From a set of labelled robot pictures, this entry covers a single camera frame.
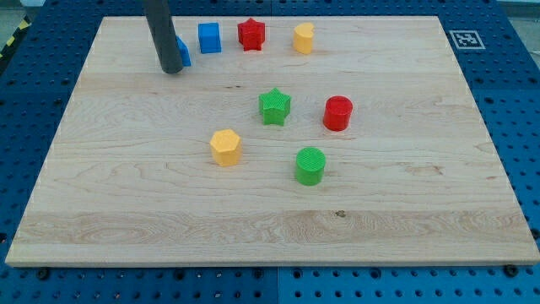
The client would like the blue cube block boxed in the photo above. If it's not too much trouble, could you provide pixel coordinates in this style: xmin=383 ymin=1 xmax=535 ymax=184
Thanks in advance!
xmin=197 ymin=22 xmax=222 ymax=54

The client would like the red cylinder block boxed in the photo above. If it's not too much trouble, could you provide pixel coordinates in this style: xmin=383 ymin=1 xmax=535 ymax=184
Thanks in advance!
xmin=323 ymin=95 xmax=354 ymax=132

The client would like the yellow hexagon block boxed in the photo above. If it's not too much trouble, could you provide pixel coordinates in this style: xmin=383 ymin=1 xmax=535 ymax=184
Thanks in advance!
xmin=210 ymin=129 xmax=242 ymax=166

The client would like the white fiducial marker tag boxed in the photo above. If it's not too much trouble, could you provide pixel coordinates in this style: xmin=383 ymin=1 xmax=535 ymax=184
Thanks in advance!
xmin=449 ymin=30 xmax=485 ymax=50

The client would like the green star block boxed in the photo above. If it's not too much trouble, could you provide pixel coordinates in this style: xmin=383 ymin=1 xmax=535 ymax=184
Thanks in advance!
xmin=258 ymin=88 xmax=292 ymax=126

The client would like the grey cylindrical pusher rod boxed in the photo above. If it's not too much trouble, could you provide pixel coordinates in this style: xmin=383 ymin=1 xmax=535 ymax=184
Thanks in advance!
xmin=143 ymin=0 xmax=183 ymax=74

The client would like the light wooden board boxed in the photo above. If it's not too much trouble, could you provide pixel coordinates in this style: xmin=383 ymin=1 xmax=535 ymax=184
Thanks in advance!
xmin=6 ymin=16 xmax=539 ymax=268

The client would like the blue block behind rod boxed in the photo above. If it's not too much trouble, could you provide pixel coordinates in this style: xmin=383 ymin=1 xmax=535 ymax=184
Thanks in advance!
xmin=176 ymin=36 xmax=192 ymax=67

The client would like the red star block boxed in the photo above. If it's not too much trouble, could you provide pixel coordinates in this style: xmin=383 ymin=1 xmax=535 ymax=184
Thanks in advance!
xmin=237 ymin=18 xmax=266 ymax=52

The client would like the green cylinder block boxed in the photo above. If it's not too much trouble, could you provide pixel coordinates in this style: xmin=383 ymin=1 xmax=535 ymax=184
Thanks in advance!
xmin=295 ymin=147 xmax=326 ymax=186

